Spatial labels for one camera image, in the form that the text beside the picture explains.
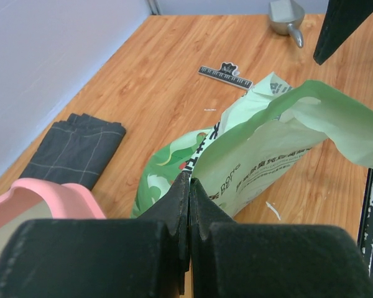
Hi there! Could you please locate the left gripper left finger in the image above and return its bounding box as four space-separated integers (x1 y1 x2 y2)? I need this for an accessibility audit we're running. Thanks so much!
0 173 190 297

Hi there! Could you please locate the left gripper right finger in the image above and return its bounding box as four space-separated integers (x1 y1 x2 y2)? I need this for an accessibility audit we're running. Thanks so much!
189 179 373 297

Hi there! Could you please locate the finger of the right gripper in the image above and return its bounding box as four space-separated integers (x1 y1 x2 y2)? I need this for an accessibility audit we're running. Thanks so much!
313 0 373 65

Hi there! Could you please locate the grey metal scoop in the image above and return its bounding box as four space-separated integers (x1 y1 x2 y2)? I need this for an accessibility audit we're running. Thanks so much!
268 0 305 48

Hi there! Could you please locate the piano pattern bag clip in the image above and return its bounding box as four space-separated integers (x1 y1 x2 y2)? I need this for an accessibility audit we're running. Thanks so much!
198 62 254 91

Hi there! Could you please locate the green litter bag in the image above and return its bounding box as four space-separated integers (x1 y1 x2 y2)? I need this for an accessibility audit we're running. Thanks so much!
131 73 373 218

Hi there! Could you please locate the pink litter box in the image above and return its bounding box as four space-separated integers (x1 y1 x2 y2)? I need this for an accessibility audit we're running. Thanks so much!
0 178 106 246

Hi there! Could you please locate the dark checked folded cloth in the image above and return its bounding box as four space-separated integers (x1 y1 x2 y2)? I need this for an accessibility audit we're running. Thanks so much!
20 114 126 190

